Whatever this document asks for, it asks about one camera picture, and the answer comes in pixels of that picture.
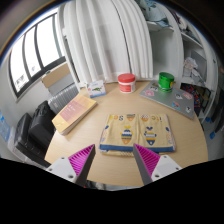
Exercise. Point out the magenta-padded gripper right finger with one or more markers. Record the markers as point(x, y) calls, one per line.
point(163, 166)

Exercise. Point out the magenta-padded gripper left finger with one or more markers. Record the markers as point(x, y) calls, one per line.
point(63, 167)

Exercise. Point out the yellow fish-print towel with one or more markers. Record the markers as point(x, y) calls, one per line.
point(151, 131)

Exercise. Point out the black backpack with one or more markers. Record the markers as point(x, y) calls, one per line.
point(41, 121)

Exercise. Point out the orange and yellow book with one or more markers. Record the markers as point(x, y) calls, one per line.
point(75, 111)

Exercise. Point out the silver laptop with stickers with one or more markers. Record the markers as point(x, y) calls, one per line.
point(170, 99)

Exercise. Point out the small white and blue carton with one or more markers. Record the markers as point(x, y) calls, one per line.
point(96, 88)

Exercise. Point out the green metal tin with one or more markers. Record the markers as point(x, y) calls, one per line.
point(166, 81)

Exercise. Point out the white jar with red lid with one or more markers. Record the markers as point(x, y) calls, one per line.
point(127, 83)

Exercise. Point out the brown cardboard box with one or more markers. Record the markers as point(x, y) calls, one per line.
point(56, 76)

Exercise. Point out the white shelf unit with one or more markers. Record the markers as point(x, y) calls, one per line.
point(191, 56)

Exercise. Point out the black-framed window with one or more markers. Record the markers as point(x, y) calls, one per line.
point(36, 50)

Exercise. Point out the white curtain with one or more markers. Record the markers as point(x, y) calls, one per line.
point(106, 36)

